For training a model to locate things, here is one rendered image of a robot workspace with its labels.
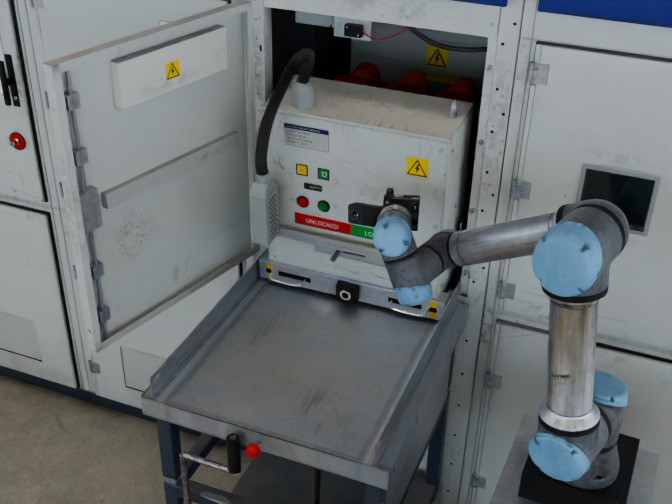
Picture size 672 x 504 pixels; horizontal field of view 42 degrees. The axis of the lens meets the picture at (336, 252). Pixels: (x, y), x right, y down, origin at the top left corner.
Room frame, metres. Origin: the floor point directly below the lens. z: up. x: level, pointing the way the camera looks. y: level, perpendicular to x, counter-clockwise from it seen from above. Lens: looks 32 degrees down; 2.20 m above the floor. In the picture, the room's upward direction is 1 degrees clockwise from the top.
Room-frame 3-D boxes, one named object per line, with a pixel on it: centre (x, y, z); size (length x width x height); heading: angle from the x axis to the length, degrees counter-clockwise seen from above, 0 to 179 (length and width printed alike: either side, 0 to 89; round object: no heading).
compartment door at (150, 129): (1.99, 0.43, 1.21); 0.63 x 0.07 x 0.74; 144
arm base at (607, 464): (1.39, -0.55, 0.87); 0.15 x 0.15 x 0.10
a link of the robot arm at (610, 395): (1.39, -0.54, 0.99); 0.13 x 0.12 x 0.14; 144
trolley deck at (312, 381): (1.78, 0.04, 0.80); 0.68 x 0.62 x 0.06; 159
